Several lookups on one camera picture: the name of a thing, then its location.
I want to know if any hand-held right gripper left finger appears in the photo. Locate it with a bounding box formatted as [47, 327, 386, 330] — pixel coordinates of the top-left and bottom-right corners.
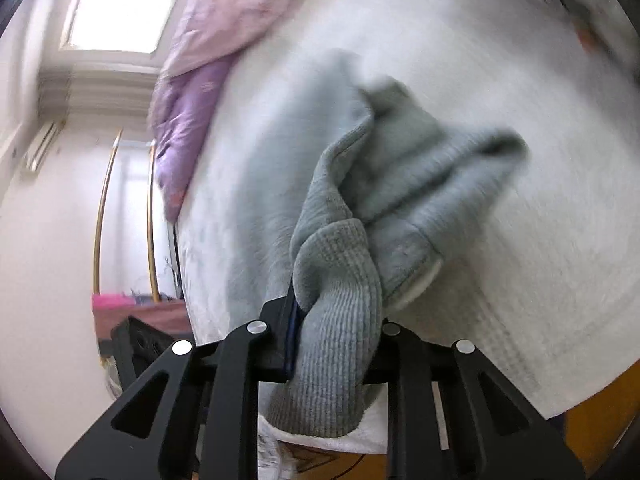
[55, 295, 306, 480]

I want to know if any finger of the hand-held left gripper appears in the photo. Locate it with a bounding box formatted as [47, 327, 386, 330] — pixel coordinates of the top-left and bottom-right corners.
[111, 316, 201, 397]

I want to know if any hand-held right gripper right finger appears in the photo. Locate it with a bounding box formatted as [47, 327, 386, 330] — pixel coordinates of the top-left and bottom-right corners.
[362, 323, 586, 480]

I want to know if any grey zip hoodie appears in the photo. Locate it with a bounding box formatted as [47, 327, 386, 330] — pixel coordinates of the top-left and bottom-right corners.
[227, 49, 531, 438]

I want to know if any grey and rose towel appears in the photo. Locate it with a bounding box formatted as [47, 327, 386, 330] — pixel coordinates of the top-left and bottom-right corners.
[95, 302, 194, 347]

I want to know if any bright pink towel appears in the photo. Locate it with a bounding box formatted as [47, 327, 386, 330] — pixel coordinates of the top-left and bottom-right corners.
[92, 294, 137, 314]

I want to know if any pale floral bed sheet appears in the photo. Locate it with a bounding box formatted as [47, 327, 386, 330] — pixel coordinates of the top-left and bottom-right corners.
[172, 0, 640, 453]

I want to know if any wooden ballet barre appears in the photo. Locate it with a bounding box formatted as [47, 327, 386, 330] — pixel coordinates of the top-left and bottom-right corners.
[92, 129, 162, 306]

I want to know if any white air conditioner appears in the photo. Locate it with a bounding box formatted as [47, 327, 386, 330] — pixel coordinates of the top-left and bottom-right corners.
[22, 120, 69, 177]

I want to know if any purple floral quilt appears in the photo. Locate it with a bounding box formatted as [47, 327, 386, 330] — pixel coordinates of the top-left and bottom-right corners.
[149, 0, 321, 223]

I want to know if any grey striped curtain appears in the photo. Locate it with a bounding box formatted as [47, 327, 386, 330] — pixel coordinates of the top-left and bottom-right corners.
[37, 66, 162, 117]

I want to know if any window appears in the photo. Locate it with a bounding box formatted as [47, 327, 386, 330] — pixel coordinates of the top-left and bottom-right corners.
[60, 0, 197, 56]

